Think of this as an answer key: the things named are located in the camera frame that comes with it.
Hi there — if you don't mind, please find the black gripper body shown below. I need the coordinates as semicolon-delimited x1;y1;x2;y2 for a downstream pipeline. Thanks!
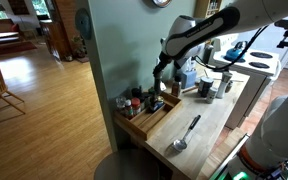
153;53;172;78

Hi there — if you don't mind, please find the glass black pepper grinder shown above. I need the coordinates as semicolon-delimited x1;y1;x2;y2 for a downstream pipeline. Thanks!
154;77;161;98

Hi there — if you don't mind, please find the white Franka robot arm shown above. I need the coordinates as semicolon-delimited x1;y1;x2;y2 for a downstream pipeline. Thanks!
153;0;288;180

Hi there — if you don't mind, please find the blue tissue box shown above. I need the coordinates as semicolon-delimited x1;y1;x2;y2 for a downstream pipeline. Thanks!
181;70;196;89

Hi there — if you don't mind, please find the wooden organizer box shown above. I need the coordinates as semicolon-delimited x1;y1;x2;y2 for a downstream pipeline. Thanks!
114;92;182;140

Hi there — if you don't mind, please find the dark spice bottle black cap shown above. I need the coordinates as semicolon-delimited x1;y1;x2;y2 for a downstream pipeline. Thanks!
171;75;181;97

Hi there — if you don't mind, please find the dark canister white lid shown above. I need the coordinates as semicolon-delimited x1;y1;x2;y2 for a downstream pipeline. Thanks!
198;77;214;97

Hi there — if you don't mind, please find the red cap spice jar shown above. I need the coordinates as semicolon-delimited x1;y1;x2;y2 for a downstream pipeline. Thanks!
131;97;141;115

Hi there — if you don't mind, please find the small white shaker bottle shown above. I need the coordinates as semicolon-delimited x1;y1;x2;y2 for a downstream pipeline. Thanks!
206;87;218;104

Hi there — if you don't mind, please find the wooden spice shelf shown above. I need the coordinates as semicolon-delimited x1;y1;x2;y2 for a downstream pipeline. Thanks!
194;0;222;18

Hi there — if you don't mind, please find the salt grinder metal top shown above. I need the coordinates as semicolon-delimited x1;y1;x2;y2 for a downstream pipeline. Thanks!
216;72;233;99

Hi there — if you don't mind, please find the blue kettle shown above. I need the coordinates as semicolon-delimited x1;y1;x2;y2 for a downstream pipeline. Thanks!
224;41;248;61

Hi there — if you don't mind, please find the white stove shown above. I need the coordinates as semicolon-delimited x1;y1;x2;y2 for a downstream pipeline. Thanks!
210;34;281;129

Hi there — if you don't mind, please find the round grey stool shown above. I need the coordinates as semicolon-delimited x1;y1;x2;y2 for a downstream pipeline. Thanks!
94;149;160;180

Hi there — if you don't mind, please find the round wall clock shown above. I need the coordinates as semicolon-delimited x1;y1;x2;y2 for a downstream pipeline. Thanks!
152;0;172;8

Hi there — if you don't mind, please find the metal spoon black handle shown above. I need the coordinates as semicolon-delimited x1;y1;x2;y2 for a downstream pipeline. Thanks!
172;115;201;152

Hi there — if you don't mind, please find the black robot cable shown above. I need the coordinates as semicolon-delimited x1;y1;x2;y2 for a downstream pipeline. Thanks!
193;25;269;72

